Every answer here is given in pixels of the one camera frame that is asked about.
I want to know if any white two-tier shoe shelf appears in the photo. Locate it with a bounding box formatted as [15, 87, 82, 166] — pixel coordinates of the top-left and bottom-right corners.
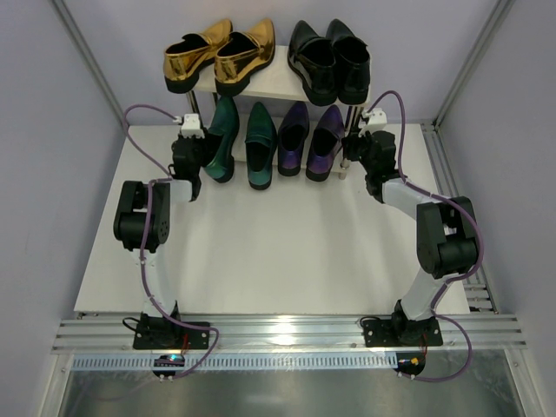
[186, 45, 371, 180]

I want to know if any black loafer shoe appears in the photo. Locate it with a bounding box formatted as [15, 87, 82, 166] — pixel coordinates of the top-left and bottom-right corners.
[288, 20, 337, 107]
[326, 19, 371, 105]

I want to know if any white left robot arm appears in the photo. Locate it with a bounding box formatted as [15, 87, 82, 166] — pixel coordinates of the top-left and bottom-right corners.
[113, 131, 209, 351]

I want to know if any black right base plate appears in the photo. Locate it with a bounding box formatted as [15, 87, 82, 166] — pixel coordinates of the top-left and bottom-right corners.
[359, 315, 443, 348]

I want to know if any slotted grey cable duct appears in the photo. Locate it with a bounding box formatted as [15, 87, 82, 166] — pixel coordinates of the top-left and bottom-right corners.
[71, 351, 398, 372]

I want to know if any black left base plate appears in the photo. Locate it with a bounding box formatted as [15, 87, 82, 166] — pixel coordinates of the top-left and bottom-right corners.
[133, 320, 209, 350]

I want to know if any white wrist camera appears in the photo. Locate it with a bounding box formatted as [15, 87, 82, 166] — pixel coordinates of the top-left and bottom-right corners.
[173, 113, 206, 139]
[358, 108, 387, 136]

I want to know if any gold loafer shoe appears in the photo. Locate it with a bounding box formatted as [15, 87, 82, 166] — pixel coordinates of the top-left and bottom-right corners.
[214, 18, 275, 96]
[163, 18, 233, 94]

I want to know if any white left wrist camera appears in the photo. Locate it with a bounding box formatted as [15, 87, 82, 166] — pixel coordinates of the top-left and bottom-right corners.
[173, 113, 206, 139]

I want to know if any green loafer shoe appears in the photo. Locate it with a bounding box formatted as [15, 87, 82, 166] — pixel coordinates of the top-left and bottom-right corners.
[244, 102, 277, 190]
[204, 96, 240, 183]

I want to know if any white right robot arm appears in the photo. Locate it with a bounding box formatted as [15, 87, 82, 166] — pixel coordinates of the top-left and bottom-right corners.
[343, 130, 480, 348]

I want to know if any purple loafer shoe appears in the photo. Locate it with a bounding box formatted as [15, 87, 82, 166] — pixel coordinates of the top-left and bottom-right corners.
[278, 102, 309, 176]
[306, 104, 345, 182]

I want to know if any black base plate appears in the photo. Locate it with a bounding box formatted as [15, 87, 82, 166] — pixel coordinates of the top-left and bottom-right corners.
[133, 320, 209, 350]
[359, 315, 443, 348]

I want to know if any aluminium mounting rail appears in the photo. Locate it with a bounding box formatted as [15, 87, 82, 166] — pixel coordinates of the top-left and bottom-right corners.
[52, 313, 526, 354]

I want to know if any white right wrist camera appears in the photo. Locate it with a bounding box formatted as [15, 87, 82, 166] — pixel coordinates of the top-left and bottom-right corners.
[358, 108, 387, 136]

